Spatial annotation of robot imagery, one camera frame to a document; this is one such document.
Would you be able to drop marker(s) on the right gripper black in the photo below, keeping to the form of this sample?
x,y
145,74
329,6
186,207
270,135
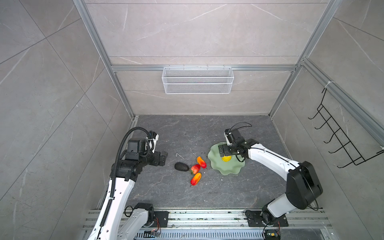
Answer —
x,y
225,149

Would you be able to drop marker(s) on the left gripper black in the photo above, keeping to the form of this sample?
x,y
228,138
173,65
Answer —
x,y
156,161

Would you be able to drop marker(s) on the yellow fake lemon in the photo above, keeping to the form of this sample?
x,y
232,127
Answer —
x,y
226,158

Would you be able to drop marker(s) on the dark fake avocado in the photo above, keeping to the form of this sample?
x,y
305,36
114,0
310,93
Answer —
x,y
181,167

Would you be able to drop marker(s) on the orange red fake mango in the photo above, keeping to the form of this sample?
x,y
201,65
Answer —
x,y
195,180
201,162

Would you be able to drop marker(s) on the red fake strawberry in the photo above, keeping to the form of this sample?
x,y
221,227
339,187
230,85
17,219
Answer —
x,y
195,169

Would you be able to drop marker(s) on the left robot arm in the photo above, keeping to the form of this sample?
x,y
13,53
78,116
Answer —
x,y
108,225

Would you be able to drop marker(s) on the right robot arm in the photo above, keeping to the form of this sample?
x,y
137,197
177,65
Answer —
x,y
303,186

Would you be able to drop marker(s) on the light green wavy fruit bowl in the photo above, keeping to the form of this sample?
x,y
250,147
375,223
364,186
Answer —
x,y
225,168

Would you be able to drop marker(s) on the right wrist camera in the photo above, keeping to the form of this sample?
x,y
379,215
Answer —
x,y
229,137

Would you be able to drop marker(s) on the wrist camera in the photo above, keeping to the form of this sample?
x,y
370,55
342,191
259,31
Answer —
x,y
153,138
229,137

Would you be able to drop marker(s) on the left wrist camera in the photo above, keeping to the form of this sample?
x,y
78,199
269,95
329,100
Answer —
x,y
153,138

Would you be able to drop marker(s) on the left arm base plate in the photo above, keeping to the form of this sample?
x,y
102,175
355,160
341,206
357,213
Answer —
x,y
157,218

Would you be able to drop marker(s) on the aluminium mounting rail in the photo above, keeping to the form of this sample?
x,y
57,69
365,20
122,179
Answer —
x,y
225,224

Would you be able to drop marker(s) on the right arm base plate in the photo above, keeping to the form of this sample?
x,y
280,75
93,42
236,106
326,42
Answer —
x,y
262,219

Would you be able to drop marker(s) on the white wire mesh basket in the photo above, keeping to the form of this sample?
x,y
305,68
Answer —
x,y
197,80

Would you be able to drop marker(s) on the black wire hook rack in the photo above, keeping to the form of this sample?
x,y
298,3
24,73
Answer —
x,y
354,156

